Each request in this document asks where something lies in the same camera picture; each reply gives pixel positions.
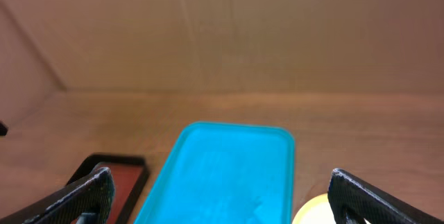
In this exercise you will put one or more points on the blue plastic tray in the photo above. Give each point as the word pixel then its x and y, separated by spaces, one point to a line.
pixel 225 173

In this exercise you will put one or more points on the black rectangular tray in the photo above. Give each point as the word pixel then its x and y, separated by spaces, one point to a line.
pixel 135 179

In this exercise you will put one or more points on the yellow plate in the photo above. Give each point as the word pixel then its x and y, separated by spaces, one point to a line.
pixel 315 211

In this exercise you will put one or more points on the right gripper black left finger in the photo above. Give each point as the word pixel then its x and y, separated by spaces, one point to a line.
pixel 87 200

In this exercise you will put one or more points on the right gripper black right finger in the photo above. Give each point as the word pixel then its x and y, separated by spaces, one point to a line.
pixel 353 200

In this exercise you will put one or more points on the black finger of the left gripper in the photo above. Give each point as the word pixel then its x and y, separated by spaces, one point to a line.
pixel 3 129

